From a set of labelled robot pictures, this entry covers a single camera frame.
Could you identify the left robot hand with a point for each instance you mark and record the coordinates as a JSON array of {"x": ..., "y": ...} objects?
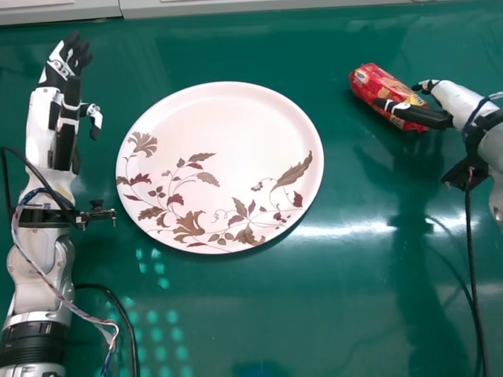
[{"x": 41, "y": 129}]

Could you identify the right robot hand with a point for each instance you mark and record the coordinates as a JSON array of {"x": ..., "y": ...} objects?
[{"x": 460, "y": 100}]

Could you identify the red biscuit packet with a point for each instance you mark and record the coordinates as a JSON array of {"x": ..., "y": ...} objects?
[{"x": 373, "y": 86}]

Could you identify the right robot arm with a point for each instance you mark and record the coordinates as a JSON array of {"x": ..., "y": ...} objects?
[{"x": 496, "y": 165}]

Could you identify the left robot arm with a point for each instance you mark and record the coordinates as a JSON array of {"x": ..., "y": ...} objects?
[{"x": 35, "y": 334}]

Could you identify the plate with brown leaf pattern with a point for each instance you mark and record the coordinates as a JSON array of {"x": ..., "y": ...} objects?
[{"x": 236, "y": 149}]

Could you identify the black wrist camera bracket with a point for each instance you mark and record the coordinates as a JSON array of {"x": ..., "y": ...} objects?
[
  {"x": 96, "y": 214},
  {"x": 460, "y": 174}
]

